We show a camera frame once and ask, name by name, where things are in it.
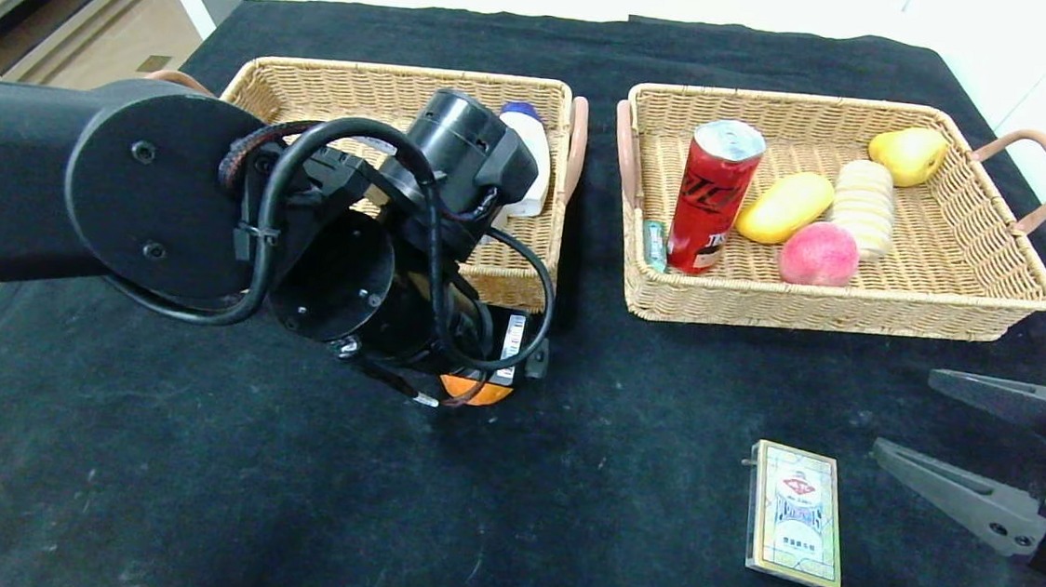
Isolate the yellow pear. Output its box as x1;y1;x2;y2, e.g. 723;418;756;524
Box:
864;124;949;192

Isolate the white lotion bottle blue cap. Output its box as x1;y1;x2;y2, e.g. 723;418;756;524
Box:
490;100;557;220

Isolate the wicker basket holding food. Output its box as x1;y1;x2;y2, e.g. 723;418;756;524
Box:
599;79;1046;353

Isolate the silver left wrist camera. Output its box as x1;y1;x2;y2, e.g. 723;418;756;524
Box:
478;207;512;248

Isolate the playing card box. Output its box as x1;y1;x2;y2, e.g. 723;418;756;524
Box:
733;439;852;587

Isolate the small green tube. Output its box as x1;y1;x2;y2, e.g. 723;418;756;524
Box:
640;220;673;273

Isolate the yellow mango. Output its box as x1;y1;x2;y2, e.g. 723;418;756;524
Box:
734;166;838;250

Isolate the red cola can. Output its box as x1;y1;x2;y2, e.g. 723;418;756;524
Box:
664;115;769;281

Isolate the wicker basket holding lotion bottle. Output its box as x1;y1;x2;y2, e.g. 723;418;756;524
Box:
127;46;593;315

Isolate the orange fruit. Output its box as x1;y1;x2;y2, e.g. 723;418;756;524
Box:
437;371;517;411

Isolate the pink peach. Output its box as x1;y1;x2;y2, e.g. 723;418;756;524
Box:
776;219;862;291

